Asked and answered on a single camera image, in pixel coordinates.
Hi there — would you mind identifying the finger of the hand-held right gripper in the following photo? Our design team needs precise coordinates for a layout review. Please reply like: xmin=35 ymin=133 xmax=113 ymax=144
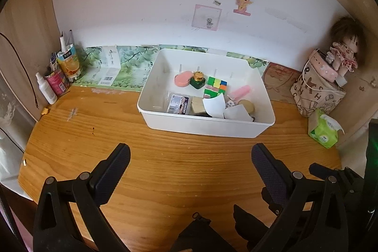
xmin=309 ymin=163 xmax=367 ymax=205
xmin=261 ymin=187 xmax=282 ymax=215

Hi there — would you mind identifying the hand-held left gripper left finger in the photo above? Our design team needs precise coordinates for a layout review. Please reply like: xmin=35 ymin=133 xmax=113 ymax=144
xmin=32 ymin=143 xmax=131 ymax=252

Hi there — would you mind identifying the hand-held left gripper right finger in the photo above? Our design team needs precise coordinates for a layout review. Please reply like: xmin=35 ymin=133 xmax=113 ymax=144
xmin=251 ymin=143 xmax=350 ymax=252

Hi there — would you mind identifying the round gold compact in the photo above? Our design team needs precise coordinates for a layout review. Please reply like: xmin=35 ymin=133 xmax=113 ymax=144
xmin=238 ymin=99 xmax=255 ymax=116

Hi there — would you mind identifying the pink hair roller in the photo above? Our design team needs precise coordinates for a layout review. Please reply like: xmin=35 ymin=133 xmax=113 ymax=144
xmin=229 ymin=85 xmax=251 ymax=100

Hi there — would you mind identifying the white handheld game console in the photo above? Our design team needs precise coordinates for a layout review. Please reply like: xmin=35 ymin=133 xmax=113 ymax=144
xmin=202 ymin=93 xmax=226 ymax=120

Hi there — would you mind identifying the clear box with blue label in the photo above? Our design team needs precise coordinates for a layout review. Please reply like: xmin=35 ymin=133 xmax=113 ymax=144
xmin=167 ymin=94 xmax=193 ymax=114

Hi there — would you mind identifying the beige slotted box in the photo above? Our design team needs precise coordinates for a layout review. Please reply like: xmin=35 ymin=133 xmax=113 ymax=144
xmin=190 ymin=97 xmax=207 ymax=115

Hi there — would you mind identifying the multicolour puzzle cube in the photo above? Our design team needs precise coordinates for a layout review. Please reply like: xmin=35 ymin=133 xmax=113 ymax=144
xmin=203 ymin=76 xmax=228 ymax=99

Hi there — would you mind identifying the white plastic storage bin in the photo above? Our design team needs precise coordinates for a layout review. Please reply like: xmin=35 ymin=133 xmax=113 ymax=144
xmin=137 ymin=48 xmax=276 ymax=139

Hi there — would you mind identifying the pink oval case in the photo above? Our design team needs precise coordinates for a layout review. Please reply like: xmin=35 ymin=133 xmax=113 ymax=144
xmin=174 ymin=71 xmax=194 ymax=88

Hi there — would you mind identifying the green tissue pack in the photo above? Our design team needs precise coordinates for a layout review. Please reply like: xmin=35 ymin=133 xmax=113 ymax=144
xmin=308 ymin=109 xmax=344 ymax=149

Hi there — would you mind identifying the dark cloth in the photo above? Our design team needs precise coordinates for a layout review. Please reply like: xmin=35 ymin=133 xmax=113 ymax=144
xmin=170 ymin=204 xmax=269 ymax=252

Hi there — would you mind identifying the brown cardboard with drawing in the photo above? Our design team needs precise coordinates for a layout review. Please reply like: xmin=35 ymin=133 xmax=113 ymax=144
xmin=261 ymin=62 xmax=305 ymax=103

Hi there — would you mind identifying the printed fabric bag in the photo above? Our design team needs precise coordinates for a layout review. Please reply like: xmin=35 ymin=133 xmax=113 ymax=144
xmin=290 ymin=64 xmax=347 ymax=118

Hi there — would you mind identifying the white carton box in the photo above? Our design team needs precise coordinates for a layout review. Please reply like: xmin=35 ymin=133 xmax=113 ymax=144
xmin=94 ymin=46 xmax=121 ymax=86

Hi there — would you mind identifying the white spray bottle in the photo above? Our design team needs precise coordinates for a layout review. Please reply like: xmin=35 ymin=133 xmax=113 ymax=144
xmin=35 ymin=73 xmax=58 ymax=105

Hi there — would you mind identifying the pink can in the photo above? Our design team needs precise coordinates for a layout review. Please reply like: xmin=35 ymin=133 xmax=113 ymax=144
xmin=44 ymin=69 xmax=70 ymax=97

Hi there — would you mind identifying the green grape patterned paper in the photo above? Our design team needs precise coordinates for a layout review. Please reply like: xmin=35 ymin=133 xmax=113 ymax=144
xmin=72 ymin=45 xmax=271 ymax=92

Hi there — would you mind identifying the pink round box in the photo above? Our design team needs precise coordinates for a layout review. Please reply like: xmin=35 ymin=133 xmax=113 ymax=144
xmin=309 ymin=50 xmax=340 ymax=82

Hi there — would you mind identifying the white lace curtain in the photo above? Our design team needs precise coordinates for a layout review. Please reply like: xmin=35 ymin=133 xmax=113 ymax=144
xmin=0 ymin=69 xmax=36 ymax=190

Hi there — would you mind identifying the brown haired rag doll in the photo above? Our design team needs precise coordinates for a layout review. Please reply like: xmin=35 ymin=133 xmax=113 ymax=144
xmin=328 ymin=15 xmax=367 ymax=77

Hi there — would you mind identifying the pink note paper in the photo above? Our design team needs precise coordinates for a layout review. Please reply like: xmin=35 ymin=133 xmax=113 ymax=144
xmin=191 ymin=4 xmax=223 ymax=32

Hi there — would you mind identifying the wooden desk hutch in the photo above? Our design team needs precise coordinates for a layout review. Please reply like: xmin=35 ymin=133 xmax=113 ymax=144
xmin=0 ymin=0 xmax=378 ymax=152

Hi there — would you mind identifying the pink case with cable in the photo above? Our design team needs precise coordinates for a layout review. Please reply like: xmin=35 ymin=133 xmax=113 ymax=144
xmin=301 ymin=48 xmax=340 ymax=93

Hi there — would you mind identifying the black cable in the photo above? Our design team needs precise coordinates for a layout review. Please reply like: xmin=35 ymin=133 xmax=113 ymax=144
xmin=0 ymin=32 xmax=39 ymax=109

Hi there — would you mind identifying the yellow pony wall sticker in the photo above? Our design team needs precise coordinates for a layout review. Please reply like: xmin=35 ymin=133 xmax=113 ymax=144
xmin=233 ymin=0 xmax=254 ymax=16

